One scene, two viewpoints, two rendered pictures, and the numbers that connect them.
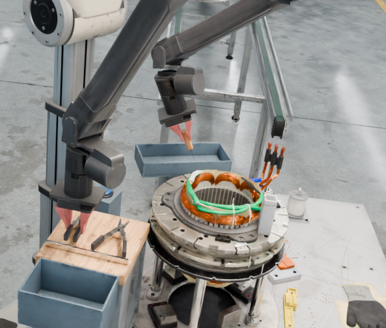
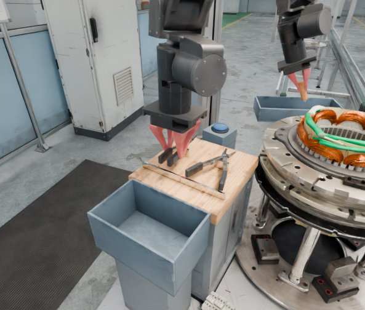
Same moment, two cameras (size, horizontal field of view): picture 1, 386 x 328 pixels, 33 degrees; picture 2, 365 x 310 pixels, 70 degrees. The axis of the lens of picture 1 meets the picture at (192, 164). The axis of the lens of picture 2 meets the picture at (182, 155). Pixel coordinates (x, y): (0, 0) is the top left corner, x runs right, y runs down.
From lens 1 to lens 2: 0.91 m
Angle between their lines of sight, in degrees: 22
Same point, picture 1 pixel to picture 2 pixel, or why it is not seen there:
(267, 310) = not seen: outside the picture
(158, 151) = (274, 104)
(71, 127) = (155, 8)
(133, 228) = (240, 160)
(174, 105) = (294, 52)
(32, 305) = (102, 232)
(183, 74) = (309, 13)
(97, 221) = (204, 149)
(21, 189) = not seen: hidden behind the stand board
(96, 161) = (185, 55)
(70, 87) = not seen: hidden behind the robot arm
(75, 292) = (165, 221)
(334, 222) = not seen: outside the picture
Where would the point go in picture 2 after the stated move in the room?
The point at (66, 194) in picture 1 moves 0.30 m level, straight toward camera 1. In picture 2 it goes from (159, 109) to (50, 253)
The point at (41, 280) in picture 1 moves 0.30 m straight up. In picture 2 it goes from (136, 202) to (115, 39)
